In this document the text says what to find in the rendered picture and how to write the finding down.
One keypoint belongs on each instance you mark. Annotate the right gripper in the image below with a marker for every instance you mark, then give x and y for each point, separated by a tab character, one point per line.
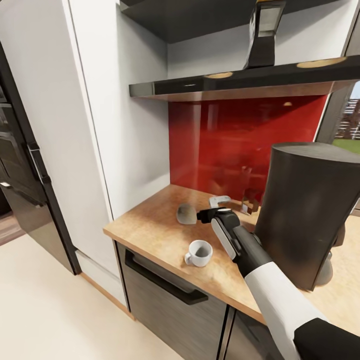
205	215

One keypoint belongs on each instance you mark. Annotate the paper coffee filter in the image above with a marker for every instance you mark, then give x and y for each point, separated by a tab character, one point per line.
186	214

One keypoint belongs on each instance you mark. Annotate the countertop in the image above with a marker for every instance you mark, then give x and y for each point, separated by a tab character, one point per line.
152	229

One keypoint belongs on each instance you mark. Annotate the dishwasher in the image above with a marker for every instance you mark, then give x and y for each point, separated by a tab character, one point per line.
190	320

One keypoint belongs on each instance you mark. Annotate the coffee cup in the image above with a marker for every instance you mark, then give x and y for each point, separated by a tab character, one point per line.
200	253

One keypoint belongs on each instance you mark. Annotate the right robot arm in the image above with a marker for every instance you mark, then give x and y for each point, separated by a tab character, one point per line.
299	330

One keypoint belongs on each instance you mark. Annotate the bottle of coffee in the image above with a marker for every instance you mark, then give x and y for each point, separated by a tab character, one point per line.
263	26

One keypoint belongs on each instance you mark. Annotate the water glass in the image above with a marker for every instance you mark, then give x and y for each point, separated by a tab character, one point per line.
251	199

